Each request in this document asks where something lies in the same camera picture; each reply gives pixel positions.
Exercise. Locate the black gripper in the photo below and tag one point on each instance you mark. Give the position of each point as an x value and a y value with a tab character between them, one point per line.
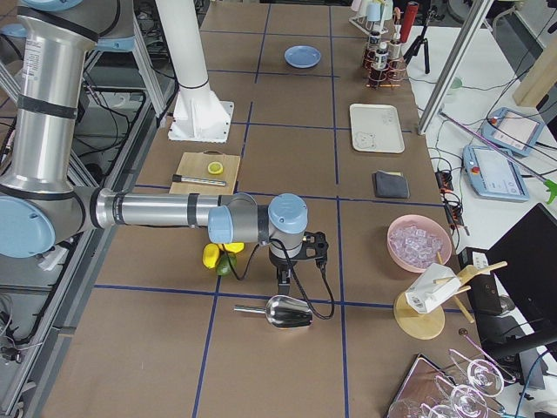
279	263

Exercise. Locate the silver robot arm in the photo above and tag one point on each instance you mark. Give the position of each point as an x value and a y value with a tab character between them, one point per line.
40	207

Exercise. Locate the blue round plate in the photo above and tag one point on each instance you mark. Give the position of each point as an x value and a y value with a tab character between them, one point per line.
302	56

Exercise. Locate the silver metal scoop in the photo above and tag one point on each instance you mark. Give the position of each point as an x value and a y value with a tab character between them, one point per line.
282	311

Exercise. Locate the green lime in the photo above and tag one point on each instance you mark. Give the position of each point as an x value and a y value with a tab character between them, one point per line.
226	263

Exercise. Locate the yellow lemon half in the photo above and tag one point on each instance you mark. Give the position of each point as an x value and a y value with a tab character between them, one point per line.
215	168

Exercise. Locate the pink bowl with ice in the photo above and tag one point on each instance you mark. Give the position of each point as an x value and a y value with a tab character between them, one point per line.
414	242

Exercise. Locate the white paper carton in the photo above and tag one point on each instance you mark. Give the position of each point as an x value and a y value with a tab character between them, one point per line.
432	288

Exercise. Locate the wooden cutting board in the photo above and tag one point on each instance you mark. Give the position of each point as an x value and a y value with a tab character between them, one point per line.
194	164

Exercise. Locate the dark framed tray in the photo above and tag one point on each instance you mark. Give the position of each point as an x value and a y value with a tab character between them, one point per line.
419	385

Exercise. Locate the cream rectangular tray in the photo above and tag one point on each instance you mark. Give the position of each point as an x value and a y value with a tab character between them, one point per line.
376	128

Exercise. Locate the clear wine glass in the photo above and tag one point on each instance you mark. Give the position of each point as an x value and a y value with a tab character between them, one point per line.
465	400
483	375

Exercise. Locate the blue teach pendant near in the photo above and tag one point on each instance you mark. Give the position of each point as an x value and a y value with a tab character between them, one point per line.
492	175

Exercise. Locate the blue teach pendant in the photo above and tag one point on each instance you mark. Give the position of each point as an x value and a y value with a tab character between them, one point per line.
512	130
492	175

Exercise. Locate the black monitor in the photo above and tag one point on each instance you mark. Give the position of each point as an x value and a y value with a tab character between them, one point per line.
529	249

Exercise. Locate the dark sauce bottle white cap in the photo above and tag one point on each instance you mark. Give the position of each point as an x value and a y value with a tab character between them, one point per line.
370	59

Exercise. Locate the blue teach pendant far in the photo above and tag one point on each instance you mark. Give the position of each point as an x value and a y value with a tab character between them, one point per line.
512	130

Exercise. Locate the metal rod with green tip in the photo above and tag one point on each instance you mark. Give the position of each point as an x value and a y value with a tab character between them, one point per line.
548	183

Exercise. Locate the light blue plastic cup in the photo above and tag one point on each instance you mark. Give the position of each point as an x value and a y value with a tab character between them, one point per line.
374	11

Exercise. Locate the red cylinder tube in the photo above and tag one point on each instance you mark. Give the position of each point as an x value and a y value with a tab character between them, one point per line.
408	19

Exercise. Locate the black small tripod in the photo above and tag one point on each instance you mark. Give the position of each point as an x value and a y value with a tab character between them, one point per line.
421	42

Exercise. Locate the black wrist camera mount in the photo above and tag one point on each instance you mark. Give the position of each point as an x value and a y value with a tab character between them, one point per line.
314	247

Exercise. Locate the black handled knife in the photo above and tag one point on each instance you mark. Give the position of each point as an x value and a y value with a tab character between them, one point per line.
177	178

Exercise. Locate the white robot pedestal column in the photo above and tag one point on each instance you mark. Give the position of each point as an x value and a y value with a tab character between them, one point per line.
198	115

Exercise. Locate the copper wire bottle rack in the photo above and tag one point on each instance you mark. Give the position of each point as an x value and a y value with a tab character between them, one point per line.
387	77

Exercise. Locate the white wire cup rack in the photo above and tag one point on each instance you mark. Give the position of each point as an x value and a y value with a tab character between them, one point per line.
359	19

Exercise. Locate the aluminium frame post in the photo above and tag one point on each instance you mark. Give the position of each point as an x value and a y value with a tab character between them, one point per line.
474	20

